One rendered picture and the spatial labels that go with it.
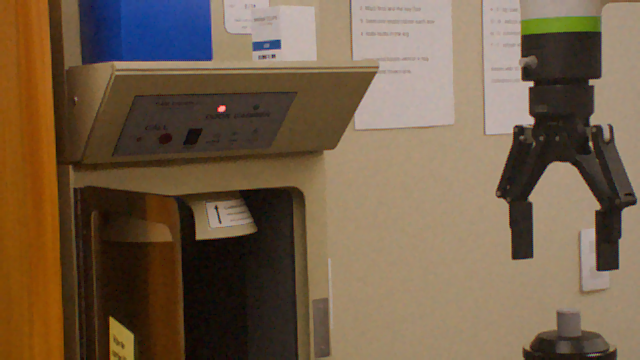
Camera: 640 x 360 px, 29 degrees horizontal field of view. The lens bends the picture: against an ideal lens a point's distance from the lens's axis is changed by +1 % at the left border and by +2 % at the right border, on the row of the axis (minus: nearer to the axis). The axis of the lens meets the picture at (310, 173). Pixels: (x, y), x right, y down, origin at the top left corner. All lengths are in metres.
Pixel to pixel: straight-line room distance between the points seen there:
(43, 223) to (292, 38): 0.34
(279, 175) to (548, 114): 0.32
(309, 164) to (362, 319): 0.64
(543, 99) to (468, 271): 0.76
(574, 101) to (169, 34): 0.49
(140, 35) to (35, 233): 0.21
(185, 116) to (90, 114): 0.10
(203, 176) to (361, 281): 0.71
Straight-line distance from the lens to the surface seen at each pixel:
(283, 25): 1.34
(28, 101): 1.20
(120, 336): 1.19
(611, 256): 1.47
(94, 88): 1.24
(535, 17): 1.47
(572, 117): 1.48
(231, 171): 1.40
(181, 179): 1.37
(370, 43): 2.04
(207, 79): 1.26
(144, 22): 1.23
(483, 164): 2.20
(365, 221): 2.04
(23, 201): 1.21
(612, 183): 1.44
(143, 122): 1.27
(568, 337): 1.51
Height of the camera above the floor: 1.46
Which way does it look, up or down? 3 degrees down
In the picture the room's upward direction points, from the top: 2 degrees counter-clockwise
